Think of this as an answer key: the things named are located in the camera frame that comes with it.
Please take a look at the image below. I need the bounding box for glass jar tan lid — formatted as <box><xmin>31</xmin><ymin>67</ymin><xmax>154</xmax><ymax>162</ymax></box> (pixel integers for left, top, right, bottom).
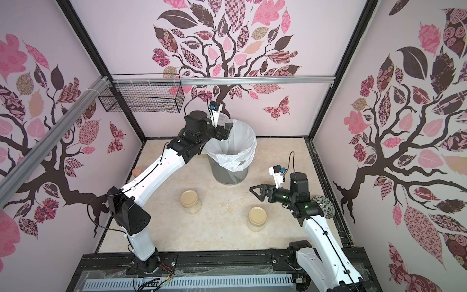
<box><xmin>180</xmin><ymin>190</ymin><xmax>202</xmax><ymax>214</ymax></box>
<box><xmin>247</xmin><ymin>206</ymin><xmax>267</xmax><ymax>232</ymax></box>

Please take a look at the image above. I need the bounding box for white trash bag liner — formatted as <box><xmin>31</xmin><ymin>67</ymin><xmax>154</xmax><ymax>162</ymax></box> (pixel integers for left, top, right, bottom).
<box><xmin>204</xmin><ymin>119</ymin><xmax>257</xmax><ymax>172</ymax></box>

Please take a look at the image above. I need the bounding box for aluminium rail back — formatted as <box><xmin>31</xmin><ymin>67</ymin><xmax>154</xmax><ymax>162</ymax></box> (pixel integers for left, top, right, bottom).
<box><xmin>112</xmin><ymin>75</ymin><xmax>336</xmax><ymax>86</ymax></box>

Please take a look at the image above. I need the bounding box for white slotted cable duct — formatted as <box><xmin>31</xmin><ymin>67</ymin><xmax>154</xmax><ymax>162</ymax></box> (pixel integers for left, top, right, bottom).
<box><xmin>80</xmin><ymin>274</ymin><xmax>295</xmax><ymax>292</ymax></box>

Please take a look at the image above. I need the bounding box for patterned ball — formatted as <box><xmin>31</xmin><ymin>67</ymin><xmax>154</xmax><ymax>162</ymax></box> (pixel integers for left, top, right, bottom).
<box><xmin>312</xmin><ymin>196</ymin><xmax>335</xmax><ymax>219</ymax></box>

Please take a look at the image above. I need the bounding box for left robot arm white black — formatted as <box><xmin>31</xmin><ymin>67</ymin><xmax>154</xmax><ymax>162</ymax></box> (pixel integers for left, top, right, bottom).
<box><xmin>105</xmin><ymin>110</ymin><xmax>234</xmax><ymax>274</ymax></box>

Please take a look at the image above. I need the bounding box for black wire basket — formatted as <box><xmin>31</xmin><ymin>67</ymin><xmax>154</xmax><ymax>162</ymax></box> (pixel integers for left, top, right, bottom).
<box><xmin>99</xmin><ymin>73</ymin><xmax>185</xmax><ymax>113</ymax></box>

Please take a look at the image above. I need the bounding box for aluminium rail left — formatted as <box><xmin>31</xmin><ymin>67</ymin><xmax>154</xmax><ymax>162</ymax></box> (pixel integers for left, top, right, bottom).
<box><xmin>1</xmin><ymin>76</ymin><xmax>110</xmax><ymax>208</ymax></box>

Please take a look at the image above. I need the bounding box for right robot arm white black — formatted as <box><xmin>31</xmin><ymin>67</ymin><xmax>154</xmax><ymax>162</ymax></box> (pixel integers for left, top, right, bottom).
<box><xmin>249</xmin><ymin>168</ymin><xmax>378</xmax><ymax>292</ymax></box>

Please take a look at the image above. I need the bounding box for grey trash bin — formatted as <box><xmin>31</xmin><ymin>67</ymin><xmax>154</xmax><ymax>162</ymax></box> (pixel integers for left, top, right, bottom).
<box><xmin>208</xmin><ymin>157</ymin><xmax>248</xmax><ymax>186</ymax></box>

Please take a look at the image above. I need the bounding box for small jar pink lid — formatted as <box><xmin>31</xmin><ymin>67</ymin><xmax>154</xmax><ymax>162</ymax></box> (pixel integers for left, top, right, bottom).
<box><xmin>131</xmin><ymin>167</ymin><xmax>144</xmax><ymax>178</ymax></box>

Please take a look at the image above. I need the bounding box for aluminium rail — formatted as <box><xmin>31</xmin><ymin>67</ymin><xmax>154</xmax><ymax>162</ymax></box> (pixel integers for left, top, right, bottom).
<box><xmin>112</xmin><ymin>75</ymin><xmax>336</xmax><ymax>86</ymax></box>
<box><xmin>1</xmin><ymin>76</ymin><xmax>110</xmax><ymax>208</ymax></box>

